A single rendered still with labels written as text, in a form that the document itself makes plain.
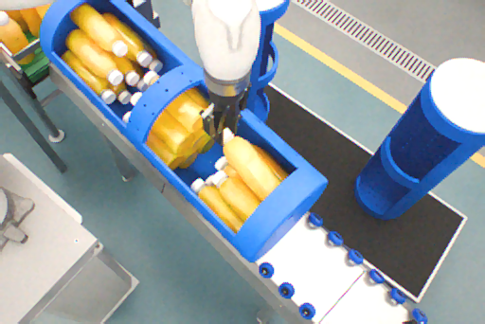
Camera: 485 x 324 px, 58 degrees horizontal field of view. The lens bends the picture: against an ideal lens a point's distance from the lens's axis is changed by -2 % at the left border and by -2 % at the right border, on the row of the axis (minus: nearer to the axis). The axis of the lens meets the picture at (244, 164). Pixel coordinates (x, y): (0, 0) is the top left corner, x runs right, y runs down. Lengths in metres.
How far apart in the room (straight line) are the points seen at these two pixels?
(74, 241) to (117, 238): 1.13
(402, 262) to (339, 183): 0.47
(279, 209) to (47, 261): 0.58
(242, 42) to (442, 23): 2.65
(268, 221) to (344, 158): 1.36
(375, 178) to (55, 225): 1.58
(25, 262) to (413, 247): 1.69
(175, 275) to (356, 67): 1.61
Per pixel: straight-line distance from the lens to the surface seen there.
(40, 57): 1.71
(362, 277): 1.31
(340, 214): 2.19
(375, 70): 2.85
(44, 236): 1.20
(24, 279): 1.19
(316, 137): 2.33
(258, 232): 1.01
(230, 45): 0.72
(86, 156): 2.49
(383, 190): 2.29
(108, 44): 1.31
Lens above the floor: 2.16
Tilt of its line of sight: 65 degrees down
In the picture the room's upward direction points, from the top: 7 degrees clockwise
